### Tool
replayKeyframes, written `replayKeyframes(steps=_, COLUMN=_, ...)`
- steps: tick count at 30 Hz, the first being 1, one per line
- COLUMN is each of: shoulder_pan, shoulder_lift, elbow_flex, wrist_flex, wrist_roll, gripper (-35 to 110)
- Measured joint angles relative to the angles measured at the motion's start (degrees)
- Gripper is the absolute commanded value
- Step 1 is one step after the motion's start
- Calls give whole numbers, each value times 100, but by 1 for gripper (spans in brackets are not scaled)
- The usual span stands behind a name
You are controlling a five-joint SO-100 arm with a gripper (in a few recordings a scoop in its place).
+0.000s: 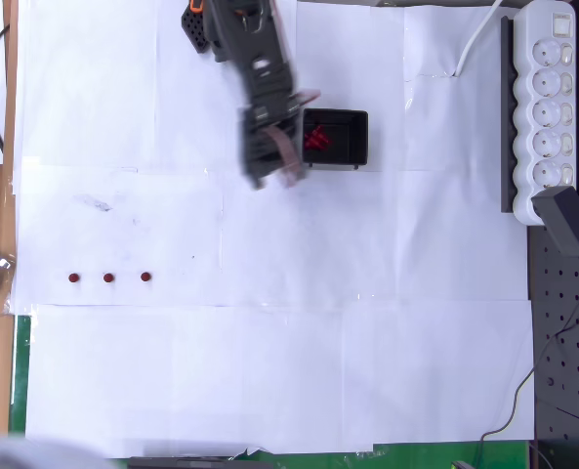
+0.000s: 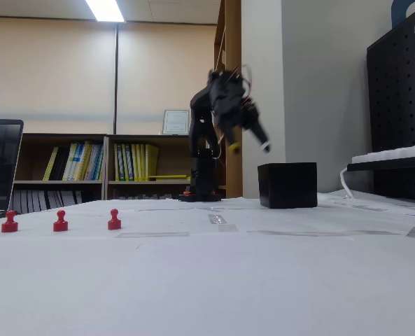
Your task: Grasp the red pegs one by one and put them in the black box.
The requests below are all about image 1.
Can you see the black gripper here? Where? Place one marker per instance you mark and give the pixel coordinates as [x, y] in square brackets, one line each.
[266, 155]

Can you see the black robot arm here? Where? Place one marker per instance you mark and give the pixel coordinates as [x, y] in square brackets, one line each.
[250, 49]

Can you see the black open box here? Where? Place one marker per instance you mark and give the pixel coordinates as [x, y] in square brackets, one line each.
[359, 141]

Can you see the white paper table cover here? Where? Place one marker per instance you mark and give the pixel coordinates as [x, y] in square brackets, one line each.
[289, 366]

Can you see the white power strip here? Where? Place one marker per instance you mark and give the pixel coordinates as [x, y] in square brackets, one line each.
[543, 112]

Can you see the black power adapter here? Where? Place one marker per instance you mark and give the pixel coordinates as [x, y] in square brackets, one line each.
[562, 220]

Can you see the green cutting mat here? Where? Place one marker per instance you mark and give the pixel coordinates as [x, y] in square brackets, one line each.
[20, 371]

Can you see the black pegboard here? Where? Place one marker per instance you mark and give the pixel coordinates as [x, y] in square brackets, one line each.
[562, 317]

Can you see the grey rounded object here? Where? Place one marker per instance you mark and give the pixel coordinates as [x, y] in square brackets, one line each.
[6, 454]

